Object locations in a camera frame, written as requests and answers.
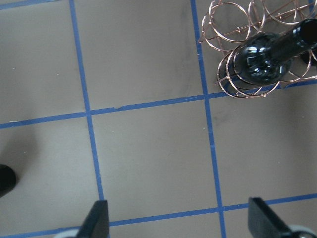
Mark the copper wire wine basket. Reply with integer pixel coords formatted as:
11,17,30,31
199,0,317,99

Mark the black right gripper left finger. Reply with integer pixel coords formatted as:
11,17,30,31
78,200,109,238

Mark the dark wine bottle in basket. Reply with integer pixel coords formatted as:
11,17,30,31
233,18,317,86

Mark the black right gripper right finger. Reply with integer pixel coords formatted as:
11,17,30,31
248,197,292,238

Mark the dark wine bottle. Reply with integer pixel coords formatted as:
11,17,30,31
233,18,317,86
0,164,17,197

